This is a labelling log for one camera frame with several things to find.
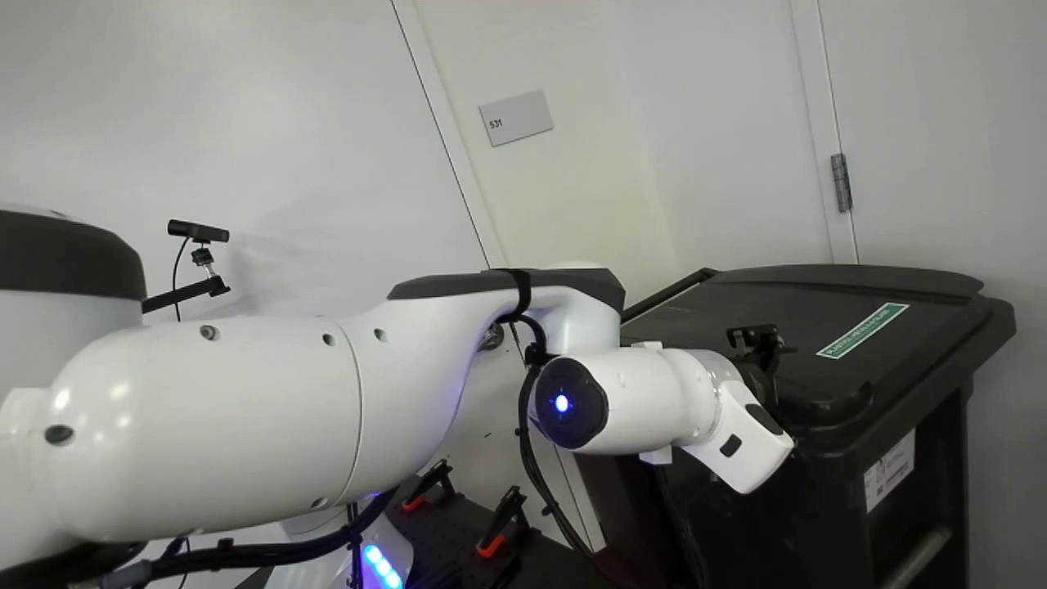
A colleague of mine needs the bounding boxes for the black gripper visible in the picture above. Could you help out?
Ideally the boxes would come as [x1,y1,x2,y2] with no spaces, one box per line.
[723,320,792,385]

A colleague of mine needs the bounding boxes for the black bin lid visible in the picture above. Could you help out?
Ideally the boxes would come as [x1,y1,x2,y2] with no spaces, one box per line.
[619,262,1021,460]

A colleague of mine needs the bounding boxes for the green lid sticker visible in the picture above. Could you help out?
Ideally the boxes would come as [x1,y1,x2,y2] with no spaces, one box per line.
[816,298,914,363]

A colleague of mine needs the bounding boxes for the black wheelie bin body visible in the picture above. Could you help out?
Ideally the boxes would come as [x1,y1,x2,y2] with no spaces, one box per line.
[576,357,978,589]

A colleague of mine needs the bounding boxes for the white bin label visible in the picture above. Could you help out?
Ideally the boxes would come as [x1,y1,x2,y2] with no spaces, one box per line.
[864,425,922,517]

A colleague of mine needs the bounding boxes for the silver door hinge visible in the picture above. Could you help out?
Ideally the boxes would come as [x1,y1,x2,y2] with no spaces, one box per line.
[829,151,855,215]

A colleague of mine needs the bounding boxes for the orange black clamp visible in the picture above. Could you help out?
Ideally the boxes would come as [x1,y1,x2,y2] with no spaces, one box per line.
[396,460,456,517]
[472,485,534,568]

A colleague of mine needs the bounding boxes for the black robot cabinet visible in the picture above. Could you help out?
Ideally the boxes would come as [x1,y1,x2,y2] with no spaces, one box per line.
[386,478,614,589]

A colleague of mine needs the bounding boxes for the blue lit control box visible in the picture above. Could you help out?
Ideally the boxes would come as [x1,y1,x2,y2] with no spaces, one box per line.
[347,522,420,589]

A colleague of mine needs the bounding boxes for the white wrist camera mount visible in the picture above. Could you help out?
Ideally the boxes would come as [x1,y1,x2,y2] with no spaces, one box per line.
[650,344,797,498]

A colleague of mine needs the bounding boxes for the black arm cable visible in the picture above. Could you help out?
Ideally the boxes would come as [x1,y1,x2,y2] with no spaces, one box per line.
[493,267,602,561]

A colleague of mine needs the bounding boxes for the white wall plate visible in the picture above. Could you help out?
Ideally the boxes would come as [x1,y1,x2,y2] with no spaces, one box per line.
[474,89,557,151]

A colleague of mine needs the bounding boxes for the black base cable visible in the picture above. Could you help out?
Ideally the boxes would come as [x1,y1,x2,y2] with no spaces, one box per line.
[0,487,402,589]

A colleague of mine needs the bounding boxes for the black camera on stand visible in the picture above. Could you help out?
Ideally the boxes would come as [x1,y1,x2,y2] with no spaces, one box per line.
[137,215,234,320]

